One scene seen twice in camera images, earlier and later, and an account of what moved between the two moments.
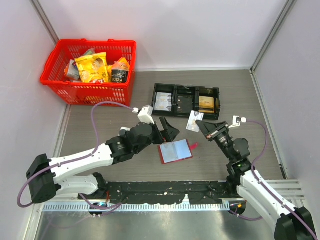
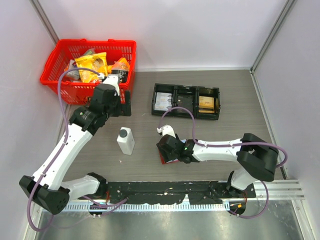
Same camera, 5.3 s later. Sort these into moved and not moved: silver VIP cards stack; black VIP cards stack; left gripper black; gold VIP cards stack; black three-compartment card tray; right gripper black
Moved: left gripper black; right gripper black
Not moved: black VIP cards stack; gold VIP cards stack; black three-compartment card tray; silver VIP cards stack
